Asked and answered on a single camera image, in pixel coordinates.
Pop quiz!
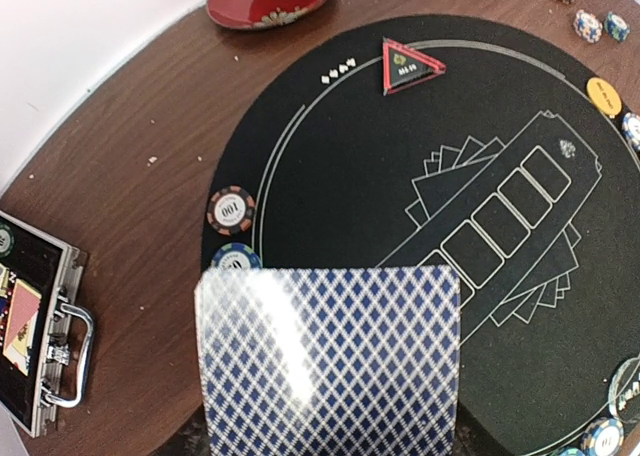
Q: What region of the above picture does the red black triangle dealer marker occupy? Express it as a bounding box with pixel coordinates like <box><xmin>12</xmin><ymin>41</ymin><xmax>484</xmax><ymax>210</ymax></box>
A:
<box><xmin>382</xmin><ymin>38</ymin><xmax>447</xmax><ymax>95</ymax></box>

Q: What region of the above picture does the orange round blind button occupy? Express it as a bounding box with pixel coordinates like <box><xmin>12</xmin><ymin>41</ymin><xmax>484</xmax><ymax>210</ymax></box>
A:
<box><xmin>586</xmin><ymin>77</ymin><xmax>622</xmax><ymax>118</ymax></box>

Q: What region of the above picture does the white blue chip stack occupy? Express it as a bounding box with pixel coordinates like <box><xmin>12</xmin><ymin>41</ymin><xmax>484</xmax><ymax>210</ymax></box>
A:
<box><xmin>573</xmin><ymin>10</ymin><xmax>603</xmax><ymax>44</ymax></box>

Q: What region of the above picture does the white chip stack front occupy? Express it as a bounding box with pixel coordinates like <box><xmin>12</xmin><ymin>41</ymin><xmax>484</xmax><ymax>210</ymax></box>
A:
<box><xmin>580</xmin><ymin>417</ymin><xmax>624</xmax><ymax>456</ymax></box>

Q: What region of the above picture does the round black poker mat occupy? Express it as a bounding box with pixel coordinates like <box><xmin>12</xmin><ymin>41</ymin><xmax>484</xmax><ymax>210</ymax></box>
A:
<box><xmin>211</xmin><ymin>15</ymin><xmax>639</xmax><ymax>455</ymax></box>

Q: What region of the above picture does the red plate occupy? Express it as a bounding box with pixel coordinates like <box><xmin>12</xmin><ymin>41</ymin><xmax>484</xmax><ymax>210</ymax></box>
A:
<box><xmin>205</xmin><ymin>0</ymin><xmax>327</xmax><ymax>30</ymax></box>

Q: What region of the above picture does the aluminium poker case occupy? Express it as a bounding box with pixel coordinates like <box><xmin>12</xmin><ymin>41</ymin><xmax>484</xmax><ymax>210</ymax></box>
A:
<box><xmin>1</xmin><ymin>212</ymin><xmax>96</xmax><ymax>438</ymax></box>

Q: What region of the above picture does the clear round dealer puck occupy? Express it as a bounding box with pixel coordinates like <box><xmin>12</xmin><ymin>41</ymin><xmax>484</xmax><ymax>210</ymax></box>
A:
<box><xmin>608</xmin><ymin>356</ymin><xmax>639</xmax><ymax>425</ymax></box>

